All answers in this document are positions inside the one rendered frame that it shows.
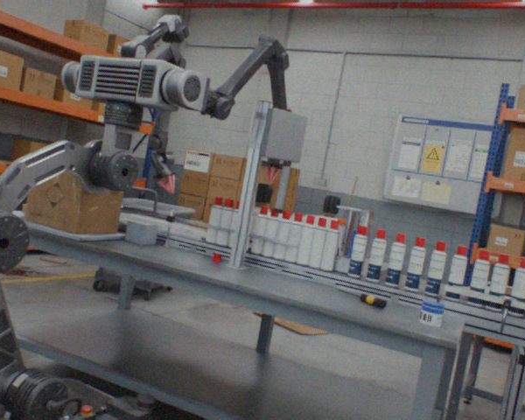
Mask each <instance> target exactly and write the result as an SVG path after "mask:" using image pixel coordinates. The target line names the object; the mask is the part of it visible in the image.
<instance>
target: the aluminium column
mask: <svg viewBox="0 0 525 420"><path fill-rule="evenodd" d="M272 105H273V103H271V102H269V101H259V100H258V103H257V109H256V112H260V113H265V114H268V109H272ZM265 123H266V119H261V118H255V122H254V127H253V132H252V137H251V142H253V143H259V144H261V143H262V142H263V132H264V128H265ZM260 151H261V150H260V149H249V151H248V160H247V165H246V171H245V175H244V180H243V189H242V195H241V204H240V208H239V213H238V219H237V222H236V228H235V232H234V242H233V247H232V252H231V256H230V261H229V265H231V266H235V267H238V268H240V267H243V262H244V256H245V253H246V247H247V243H248V238H249V229H250V223H251V219H252V214H253V210H254V204H255V200H256V190H257V186H258V181H259V177H260V171H261V167H262V161H263V156H260Z"/></svg>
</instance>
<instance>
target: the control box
mask: <svg viewBox="0 0 525 420"><path fill-rule="evenodd" d="M307 123H308V116H305V115H300V114H292V113H290V112H286V111H282V110H279V109H277V108H269V109H268V114H267V116H266V123H265V128H264V132H263V138H262V146H261V149H260V150H261V151H260V156H263V157H266V158H273V159H277V160H281V161H284V160H287V161H291V162H292V163H300V160H301V155H302V150H303V146H304V141H305V132H306V127H307Z"/></svg>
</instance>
